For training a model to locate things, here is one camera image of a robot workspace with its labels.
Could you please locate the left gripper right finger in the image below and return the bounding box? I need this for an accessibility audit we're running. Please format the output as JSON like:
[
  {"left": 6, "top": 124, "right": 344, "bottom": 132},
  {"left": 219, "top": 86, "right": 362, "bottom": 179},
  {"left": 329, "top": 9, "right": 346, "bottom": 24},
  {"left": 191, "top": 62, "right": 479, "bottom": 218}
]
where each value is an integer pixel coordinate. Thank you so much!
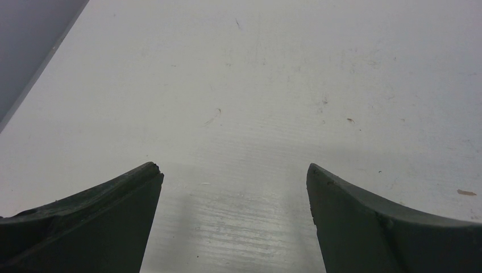
[{"left": 306, "top": 164, "right": 481, "bottom": 272}]

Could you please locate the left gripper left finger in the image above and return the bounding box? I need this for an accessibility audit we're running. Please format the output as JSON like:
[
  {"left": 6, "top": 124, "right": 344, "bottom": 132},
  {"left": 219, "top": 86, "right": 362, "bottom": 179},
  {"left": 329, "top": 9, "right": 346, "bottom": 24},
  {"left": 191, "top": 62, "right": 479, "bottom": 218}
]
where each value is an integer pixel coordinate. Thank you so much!
[{"left": 1, "top": 162, "right": 164, "bottom": 272}]

